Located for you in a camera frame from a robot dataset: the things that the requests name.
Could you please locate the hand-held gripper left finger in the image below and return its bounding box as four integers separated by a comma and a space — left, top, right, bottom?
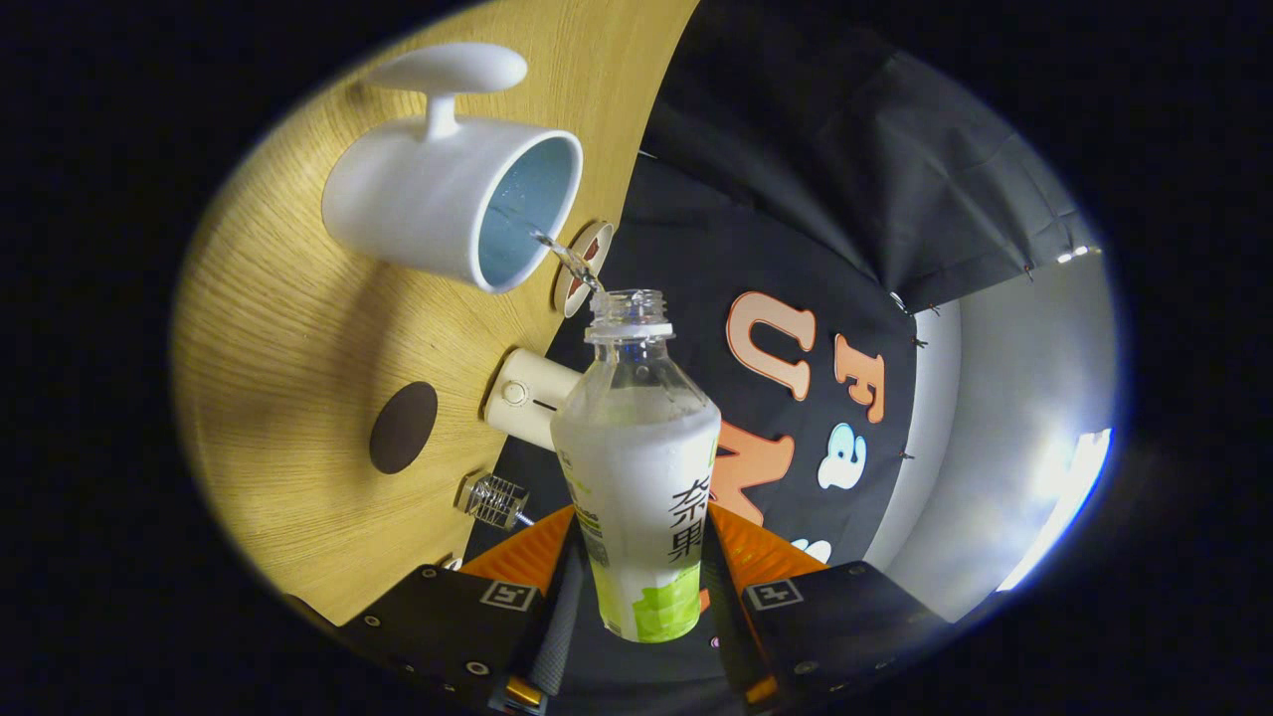
338, 504, 598, 715

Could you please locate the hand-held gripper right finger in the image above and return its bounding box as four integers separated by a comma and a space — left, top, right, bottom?
696, 502, 951, 709

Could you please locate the clear juice bottle white label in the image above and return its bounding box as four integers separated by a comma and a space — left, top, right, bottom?
550, 289, 722, 644

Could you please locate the dark brown round coaster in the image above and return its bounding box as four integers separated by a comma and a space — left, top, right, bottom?
369, 381, 440, 475

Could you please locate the white cup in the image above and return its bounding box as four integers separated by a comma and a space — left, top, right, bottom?
321, 42, 585, 294

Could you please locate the white toaster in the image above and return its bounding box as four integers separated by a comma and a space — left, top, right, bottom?
483, 347, 583, 451

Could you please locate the ceiling panel light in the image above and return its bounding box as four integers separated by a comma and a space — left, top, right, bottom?
1000, 428, 1113, 593

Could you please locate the small beige plate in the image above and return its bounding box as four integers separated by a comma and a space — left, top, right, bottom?
553, 221, 615, 317

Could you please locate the wooden table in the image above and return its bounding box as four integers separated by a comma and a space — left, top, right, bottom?
169, 0, 702, 627

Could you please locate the black backdrop cloth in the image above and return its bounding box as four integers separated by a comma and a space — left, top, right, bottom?
462, 0, 1095, 697

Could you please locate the metal wire holder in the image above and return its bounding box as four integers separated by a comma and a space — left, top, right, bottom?
455, 474, 533, 530

